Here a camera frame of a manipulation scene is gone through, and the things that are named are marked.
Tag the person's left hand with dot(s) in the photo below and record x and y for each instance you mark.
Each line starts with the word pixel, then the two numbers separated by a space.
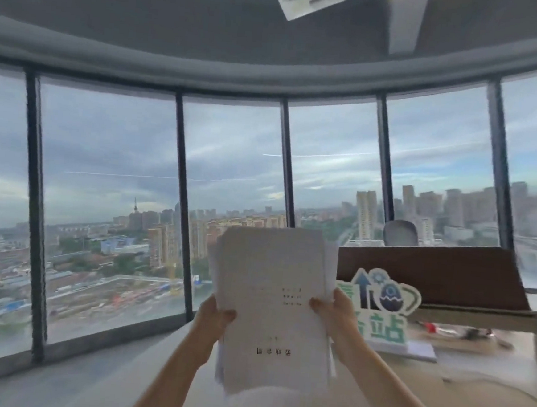
pixel 208 319

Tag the person's right hand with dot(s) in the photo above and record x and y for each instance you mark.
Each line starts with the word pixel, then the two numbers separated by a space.
pixel 340 325

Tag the person's right thumb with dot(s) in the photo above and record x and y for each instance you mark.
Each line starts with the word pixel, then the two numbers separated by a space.
pixel 321 306

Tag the person's left thumb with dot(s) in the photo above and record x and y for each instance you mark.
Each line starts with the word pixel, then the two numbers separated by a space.
pixel 225 316

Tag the stack of white paper sheets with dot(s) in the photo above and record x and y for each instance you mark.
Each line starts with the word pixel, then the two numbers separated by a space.
pixel 269 307

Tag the person's right forearm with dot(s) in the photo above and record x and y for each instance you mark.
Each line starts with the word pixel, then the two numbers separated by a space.
pixel 390 393

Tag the person's left forearm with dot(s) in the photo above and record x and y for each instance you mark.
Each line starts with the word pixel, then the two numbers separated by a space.
pixel 169 378

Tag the green and white cutout sign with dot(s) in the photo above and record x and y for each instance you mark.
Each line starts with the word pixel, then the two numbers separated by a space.
pixel 383 312

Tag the white paper sheet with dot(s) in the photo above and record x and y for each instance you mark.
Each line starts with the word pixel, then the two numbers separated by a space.
pixel 419 351

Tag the grey office chair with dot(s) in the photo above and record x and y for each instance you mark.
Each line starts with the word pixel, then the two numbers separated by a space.
pixel 400 233

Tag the brown desk divider panel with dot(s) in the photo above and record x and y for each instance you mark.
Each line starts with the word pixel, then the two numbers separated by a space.
pixel 439 274

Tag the red and white pen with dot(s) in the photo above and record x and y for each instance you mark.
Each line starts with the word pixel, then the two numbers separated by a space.
pixel 444 330

